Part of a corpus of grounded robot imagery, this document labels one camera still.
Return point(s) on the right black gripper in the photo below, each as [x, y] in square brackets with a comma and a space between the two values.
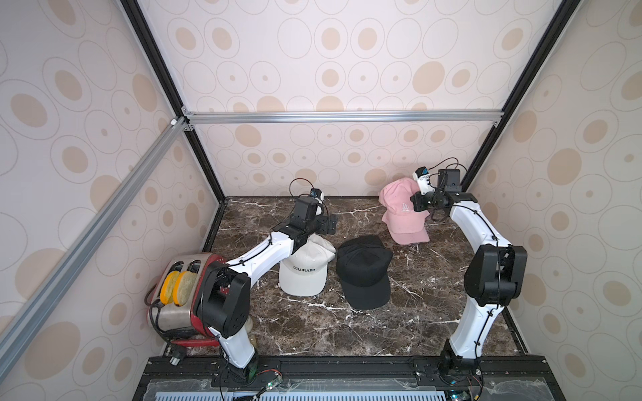
[421, 201]

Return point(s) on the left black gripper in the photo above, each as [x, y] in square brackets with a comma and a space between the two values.
[323, 228]

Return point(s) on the black cap front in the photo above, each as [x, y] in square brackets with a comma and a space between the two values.
[362, 267]

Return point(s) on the pink baseball cap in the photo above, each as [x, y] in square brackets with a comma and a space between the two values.
[407, 228]
[396, 196]

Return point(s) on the white cap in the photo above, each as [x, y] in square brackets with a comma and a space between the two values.
[304, 274]

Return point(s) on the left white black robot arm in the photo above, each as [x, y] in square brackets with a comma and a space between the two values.
[222, 303]

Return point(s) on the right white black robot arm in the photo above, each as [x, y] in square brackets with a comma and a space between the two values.
[493, 279]

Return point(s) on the right yellow toast slice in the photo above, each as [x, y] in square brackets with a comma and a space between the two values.
[183, 291]

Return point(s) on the yellow toast slice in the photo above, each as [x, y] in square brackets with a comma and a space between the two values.
[183, 291]
[167, 291]

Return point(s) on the small circuit board with led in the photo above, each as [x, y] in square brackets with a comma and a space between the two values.
[274, 382]

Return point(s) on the left yellow toast slice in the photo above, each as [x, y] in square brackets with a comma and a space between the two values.
[167, 291]

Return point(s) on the red silver toaster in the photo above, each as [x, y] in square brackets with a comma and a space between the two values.
[180, 325]

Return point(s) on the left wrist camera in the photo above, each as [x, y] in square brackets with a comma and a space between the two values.
[318, 195]

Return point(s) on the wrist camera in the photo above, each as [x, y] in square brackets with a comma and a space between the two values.
[422, 178]
[318, 195]

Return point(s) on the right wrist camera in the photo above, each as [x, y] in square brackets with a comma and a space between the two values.
[422, 178]

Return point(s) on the horizontal aluminium rail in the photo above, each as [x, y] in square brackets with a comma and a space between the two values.
[334, 117]

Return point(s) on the black left frame post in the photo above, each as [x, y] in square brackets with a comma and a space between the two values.
[137, 20]

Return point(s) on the black frame post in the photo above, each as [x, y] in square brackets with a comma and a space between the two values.
[137, 20]
[553, 32]

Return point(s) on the black right frame post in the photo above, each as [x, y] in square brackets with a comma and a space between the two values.
[553, 32]

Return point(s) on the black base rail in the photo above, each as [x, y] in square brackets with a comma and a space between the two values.
[495, 378]

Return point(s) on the left diagonal aluminium rail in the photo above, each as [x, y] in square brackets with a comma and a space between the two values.
[28, 322]

